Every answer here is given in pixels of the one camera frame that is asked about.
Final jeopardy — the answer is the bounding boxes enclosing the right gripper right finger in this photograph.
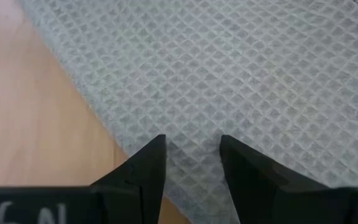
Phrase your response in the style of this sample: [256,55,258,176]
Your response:
[219,134,333,224]

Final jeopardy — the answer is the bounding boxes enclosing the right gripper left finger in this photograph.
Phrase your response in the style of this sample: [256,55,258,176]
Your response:
[90,134,168,224]

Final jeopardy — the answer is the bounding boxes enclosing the grey waffle microfiber towel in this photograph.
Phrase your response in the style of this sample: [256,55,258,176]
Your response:
[17,0,358,224]

